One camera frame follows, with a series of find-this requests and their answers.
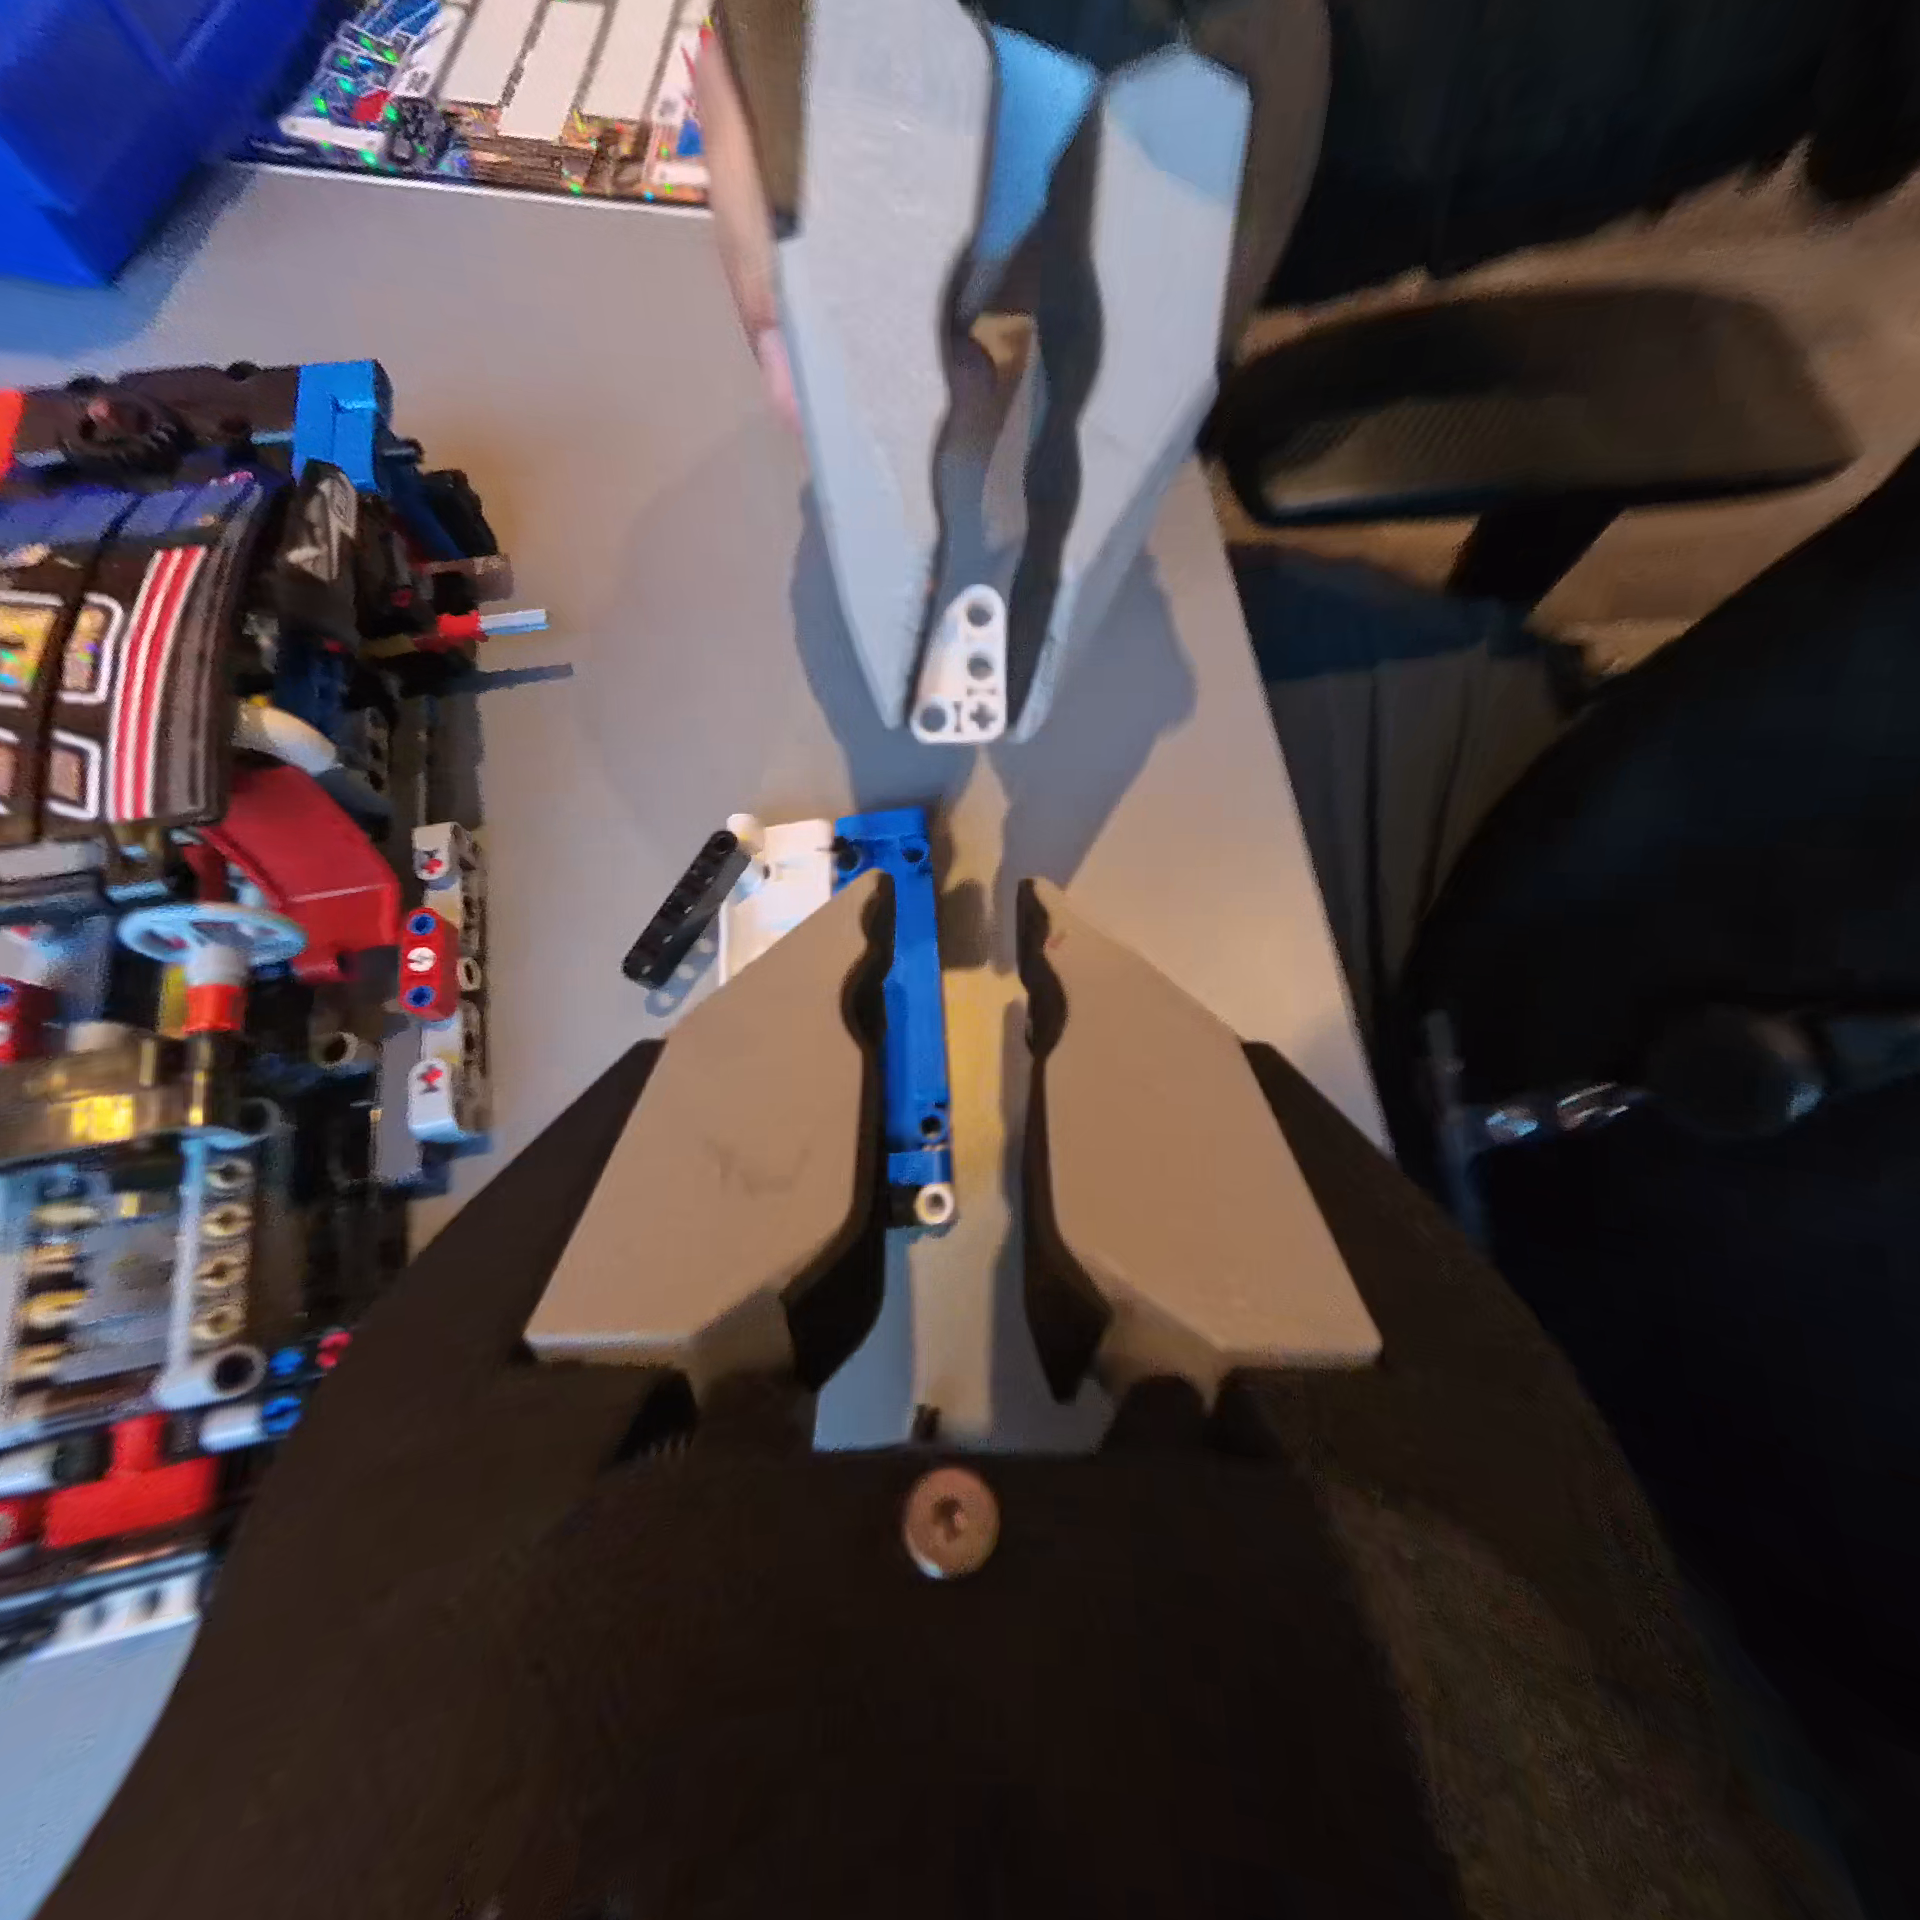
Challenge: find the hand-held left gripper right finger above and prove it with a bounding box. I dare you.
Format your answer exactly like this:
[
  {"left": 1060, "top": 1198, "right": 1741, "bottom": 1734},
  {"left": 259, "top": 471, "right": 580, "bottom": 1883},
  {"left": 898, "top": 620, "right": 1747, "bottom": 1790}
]
[{"left": 1016, "top": 875, "right": 1386, "bottom": 1404}]

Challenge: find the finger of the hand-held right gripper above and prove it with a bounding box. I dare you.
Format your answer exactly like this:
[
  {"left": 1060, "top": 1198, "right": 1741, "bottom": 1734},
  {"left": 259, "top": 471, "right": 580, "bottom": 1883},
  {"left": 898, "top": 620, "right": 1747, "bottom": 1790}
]
[
  {"left": 704, "top": 0, "right": 1000, "bottom": 741},
  {"left": 1007, "top": 43, "right": 1260, "bottom": 745}
]

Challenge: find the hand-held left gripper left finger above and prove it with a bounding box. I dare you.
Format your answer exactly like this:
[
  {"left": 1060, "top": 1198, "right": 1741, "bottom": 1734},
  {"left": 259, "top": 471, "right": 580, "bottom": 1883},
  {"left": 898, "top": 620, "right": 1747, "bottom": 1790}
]
[{"left": 521, "top": 867, "right": 900, "bottom": 1394}]

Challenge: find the white and blue brick assembly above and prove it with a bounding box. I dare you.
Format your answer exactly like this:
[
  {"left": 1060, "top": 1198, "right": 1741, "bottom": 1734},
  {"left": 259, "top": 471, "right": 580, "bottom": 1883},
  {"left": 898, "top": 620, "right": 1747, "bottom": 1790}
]
[{"left": 716, "top": 807, "right": 961, "bottom": 1232}]

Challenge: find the small white curved brick piece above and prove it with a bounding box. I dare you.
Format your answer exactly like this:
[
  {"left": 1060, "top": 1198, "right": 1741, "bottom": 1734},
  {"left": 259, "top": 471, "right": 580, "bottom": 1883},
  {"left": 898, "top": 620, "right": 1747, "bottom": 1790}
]
[{"left": 905, "top": 582, "right": 1009, "bottom": 749}]

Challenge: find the grey desk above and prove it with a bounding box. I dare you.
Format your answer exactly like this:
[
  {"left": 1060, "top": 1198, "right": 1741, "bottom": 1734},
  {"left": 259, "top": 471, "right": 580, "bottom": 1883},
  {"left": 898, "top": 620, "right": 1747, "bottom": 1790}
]
[{"left": 0, "top": 151, "right": 1398, "bottom": 1920}]

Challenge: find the black holed brick beam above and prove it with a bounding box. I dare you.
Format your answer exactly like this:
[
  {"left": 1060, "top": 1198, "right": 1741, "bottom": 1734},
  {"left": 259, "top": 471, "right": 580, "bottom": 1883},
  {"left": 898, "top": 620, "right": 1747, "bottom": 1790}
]
[{"left": 622, "top": 833, "right": 751, "bottom": 993}]

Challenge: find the black mesh office chair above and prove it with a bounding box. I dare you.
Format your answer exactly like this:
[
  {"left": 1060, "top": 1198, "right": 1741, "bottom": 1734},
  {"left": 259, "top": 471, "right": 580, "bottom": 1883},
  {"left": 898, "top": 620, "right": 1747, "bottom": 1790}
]
[{"left": 1213, "top": 284, "right": 1862, "bottom": 603}]

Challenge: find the shiny sticker sheet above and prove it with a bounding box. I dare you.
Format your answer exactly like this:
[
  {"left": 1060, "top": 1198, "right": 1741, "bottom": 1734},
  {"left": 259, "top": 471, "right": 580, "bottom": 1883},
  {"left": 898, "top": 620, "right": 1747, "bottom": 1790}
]
[{"left": 245, "top": 0, "right": 714, "bottom": 204}]

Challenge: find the person's dark clothing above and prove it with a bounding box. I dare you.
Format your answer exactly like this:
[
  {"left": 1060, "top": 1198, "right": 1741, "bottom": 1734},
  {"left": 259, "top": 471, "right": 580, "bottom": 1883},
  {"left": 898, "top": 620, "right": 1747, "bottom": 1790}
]
[{"left": 1243, "top": 451, "right": 1920, "bottom": 1920}]

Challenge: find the multicoloured brick vehicle model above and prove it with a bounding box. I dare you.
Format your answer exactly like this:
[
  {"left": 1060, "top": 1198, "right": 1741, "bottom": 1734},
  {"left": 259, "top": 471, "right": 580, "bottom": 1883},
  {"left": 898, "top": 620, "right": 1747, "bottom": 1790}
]
[{"left": 0, "top": 357, "right": 554, "bottom": 1669}]

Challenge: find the black badge reel with clip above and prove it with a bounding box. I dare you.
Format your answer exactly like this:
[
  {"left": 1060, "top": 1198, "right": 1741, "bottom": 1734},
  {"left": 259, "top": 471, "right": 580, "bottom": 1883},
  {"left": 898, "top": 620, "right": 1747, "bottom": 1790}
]
[{"left": 1423, "top": 1005, "right": 1920, "bottom": 1158}]

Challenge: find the blue storage bin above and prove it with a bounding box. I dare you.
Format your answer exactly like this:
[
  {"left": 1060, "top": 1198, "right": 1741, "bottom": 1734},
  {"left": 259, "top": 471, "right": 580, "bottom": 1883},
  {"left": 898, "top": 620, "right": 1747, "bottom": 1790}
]
[{"left": 0, "top": 0, "right": 353, "bottom": 289}]

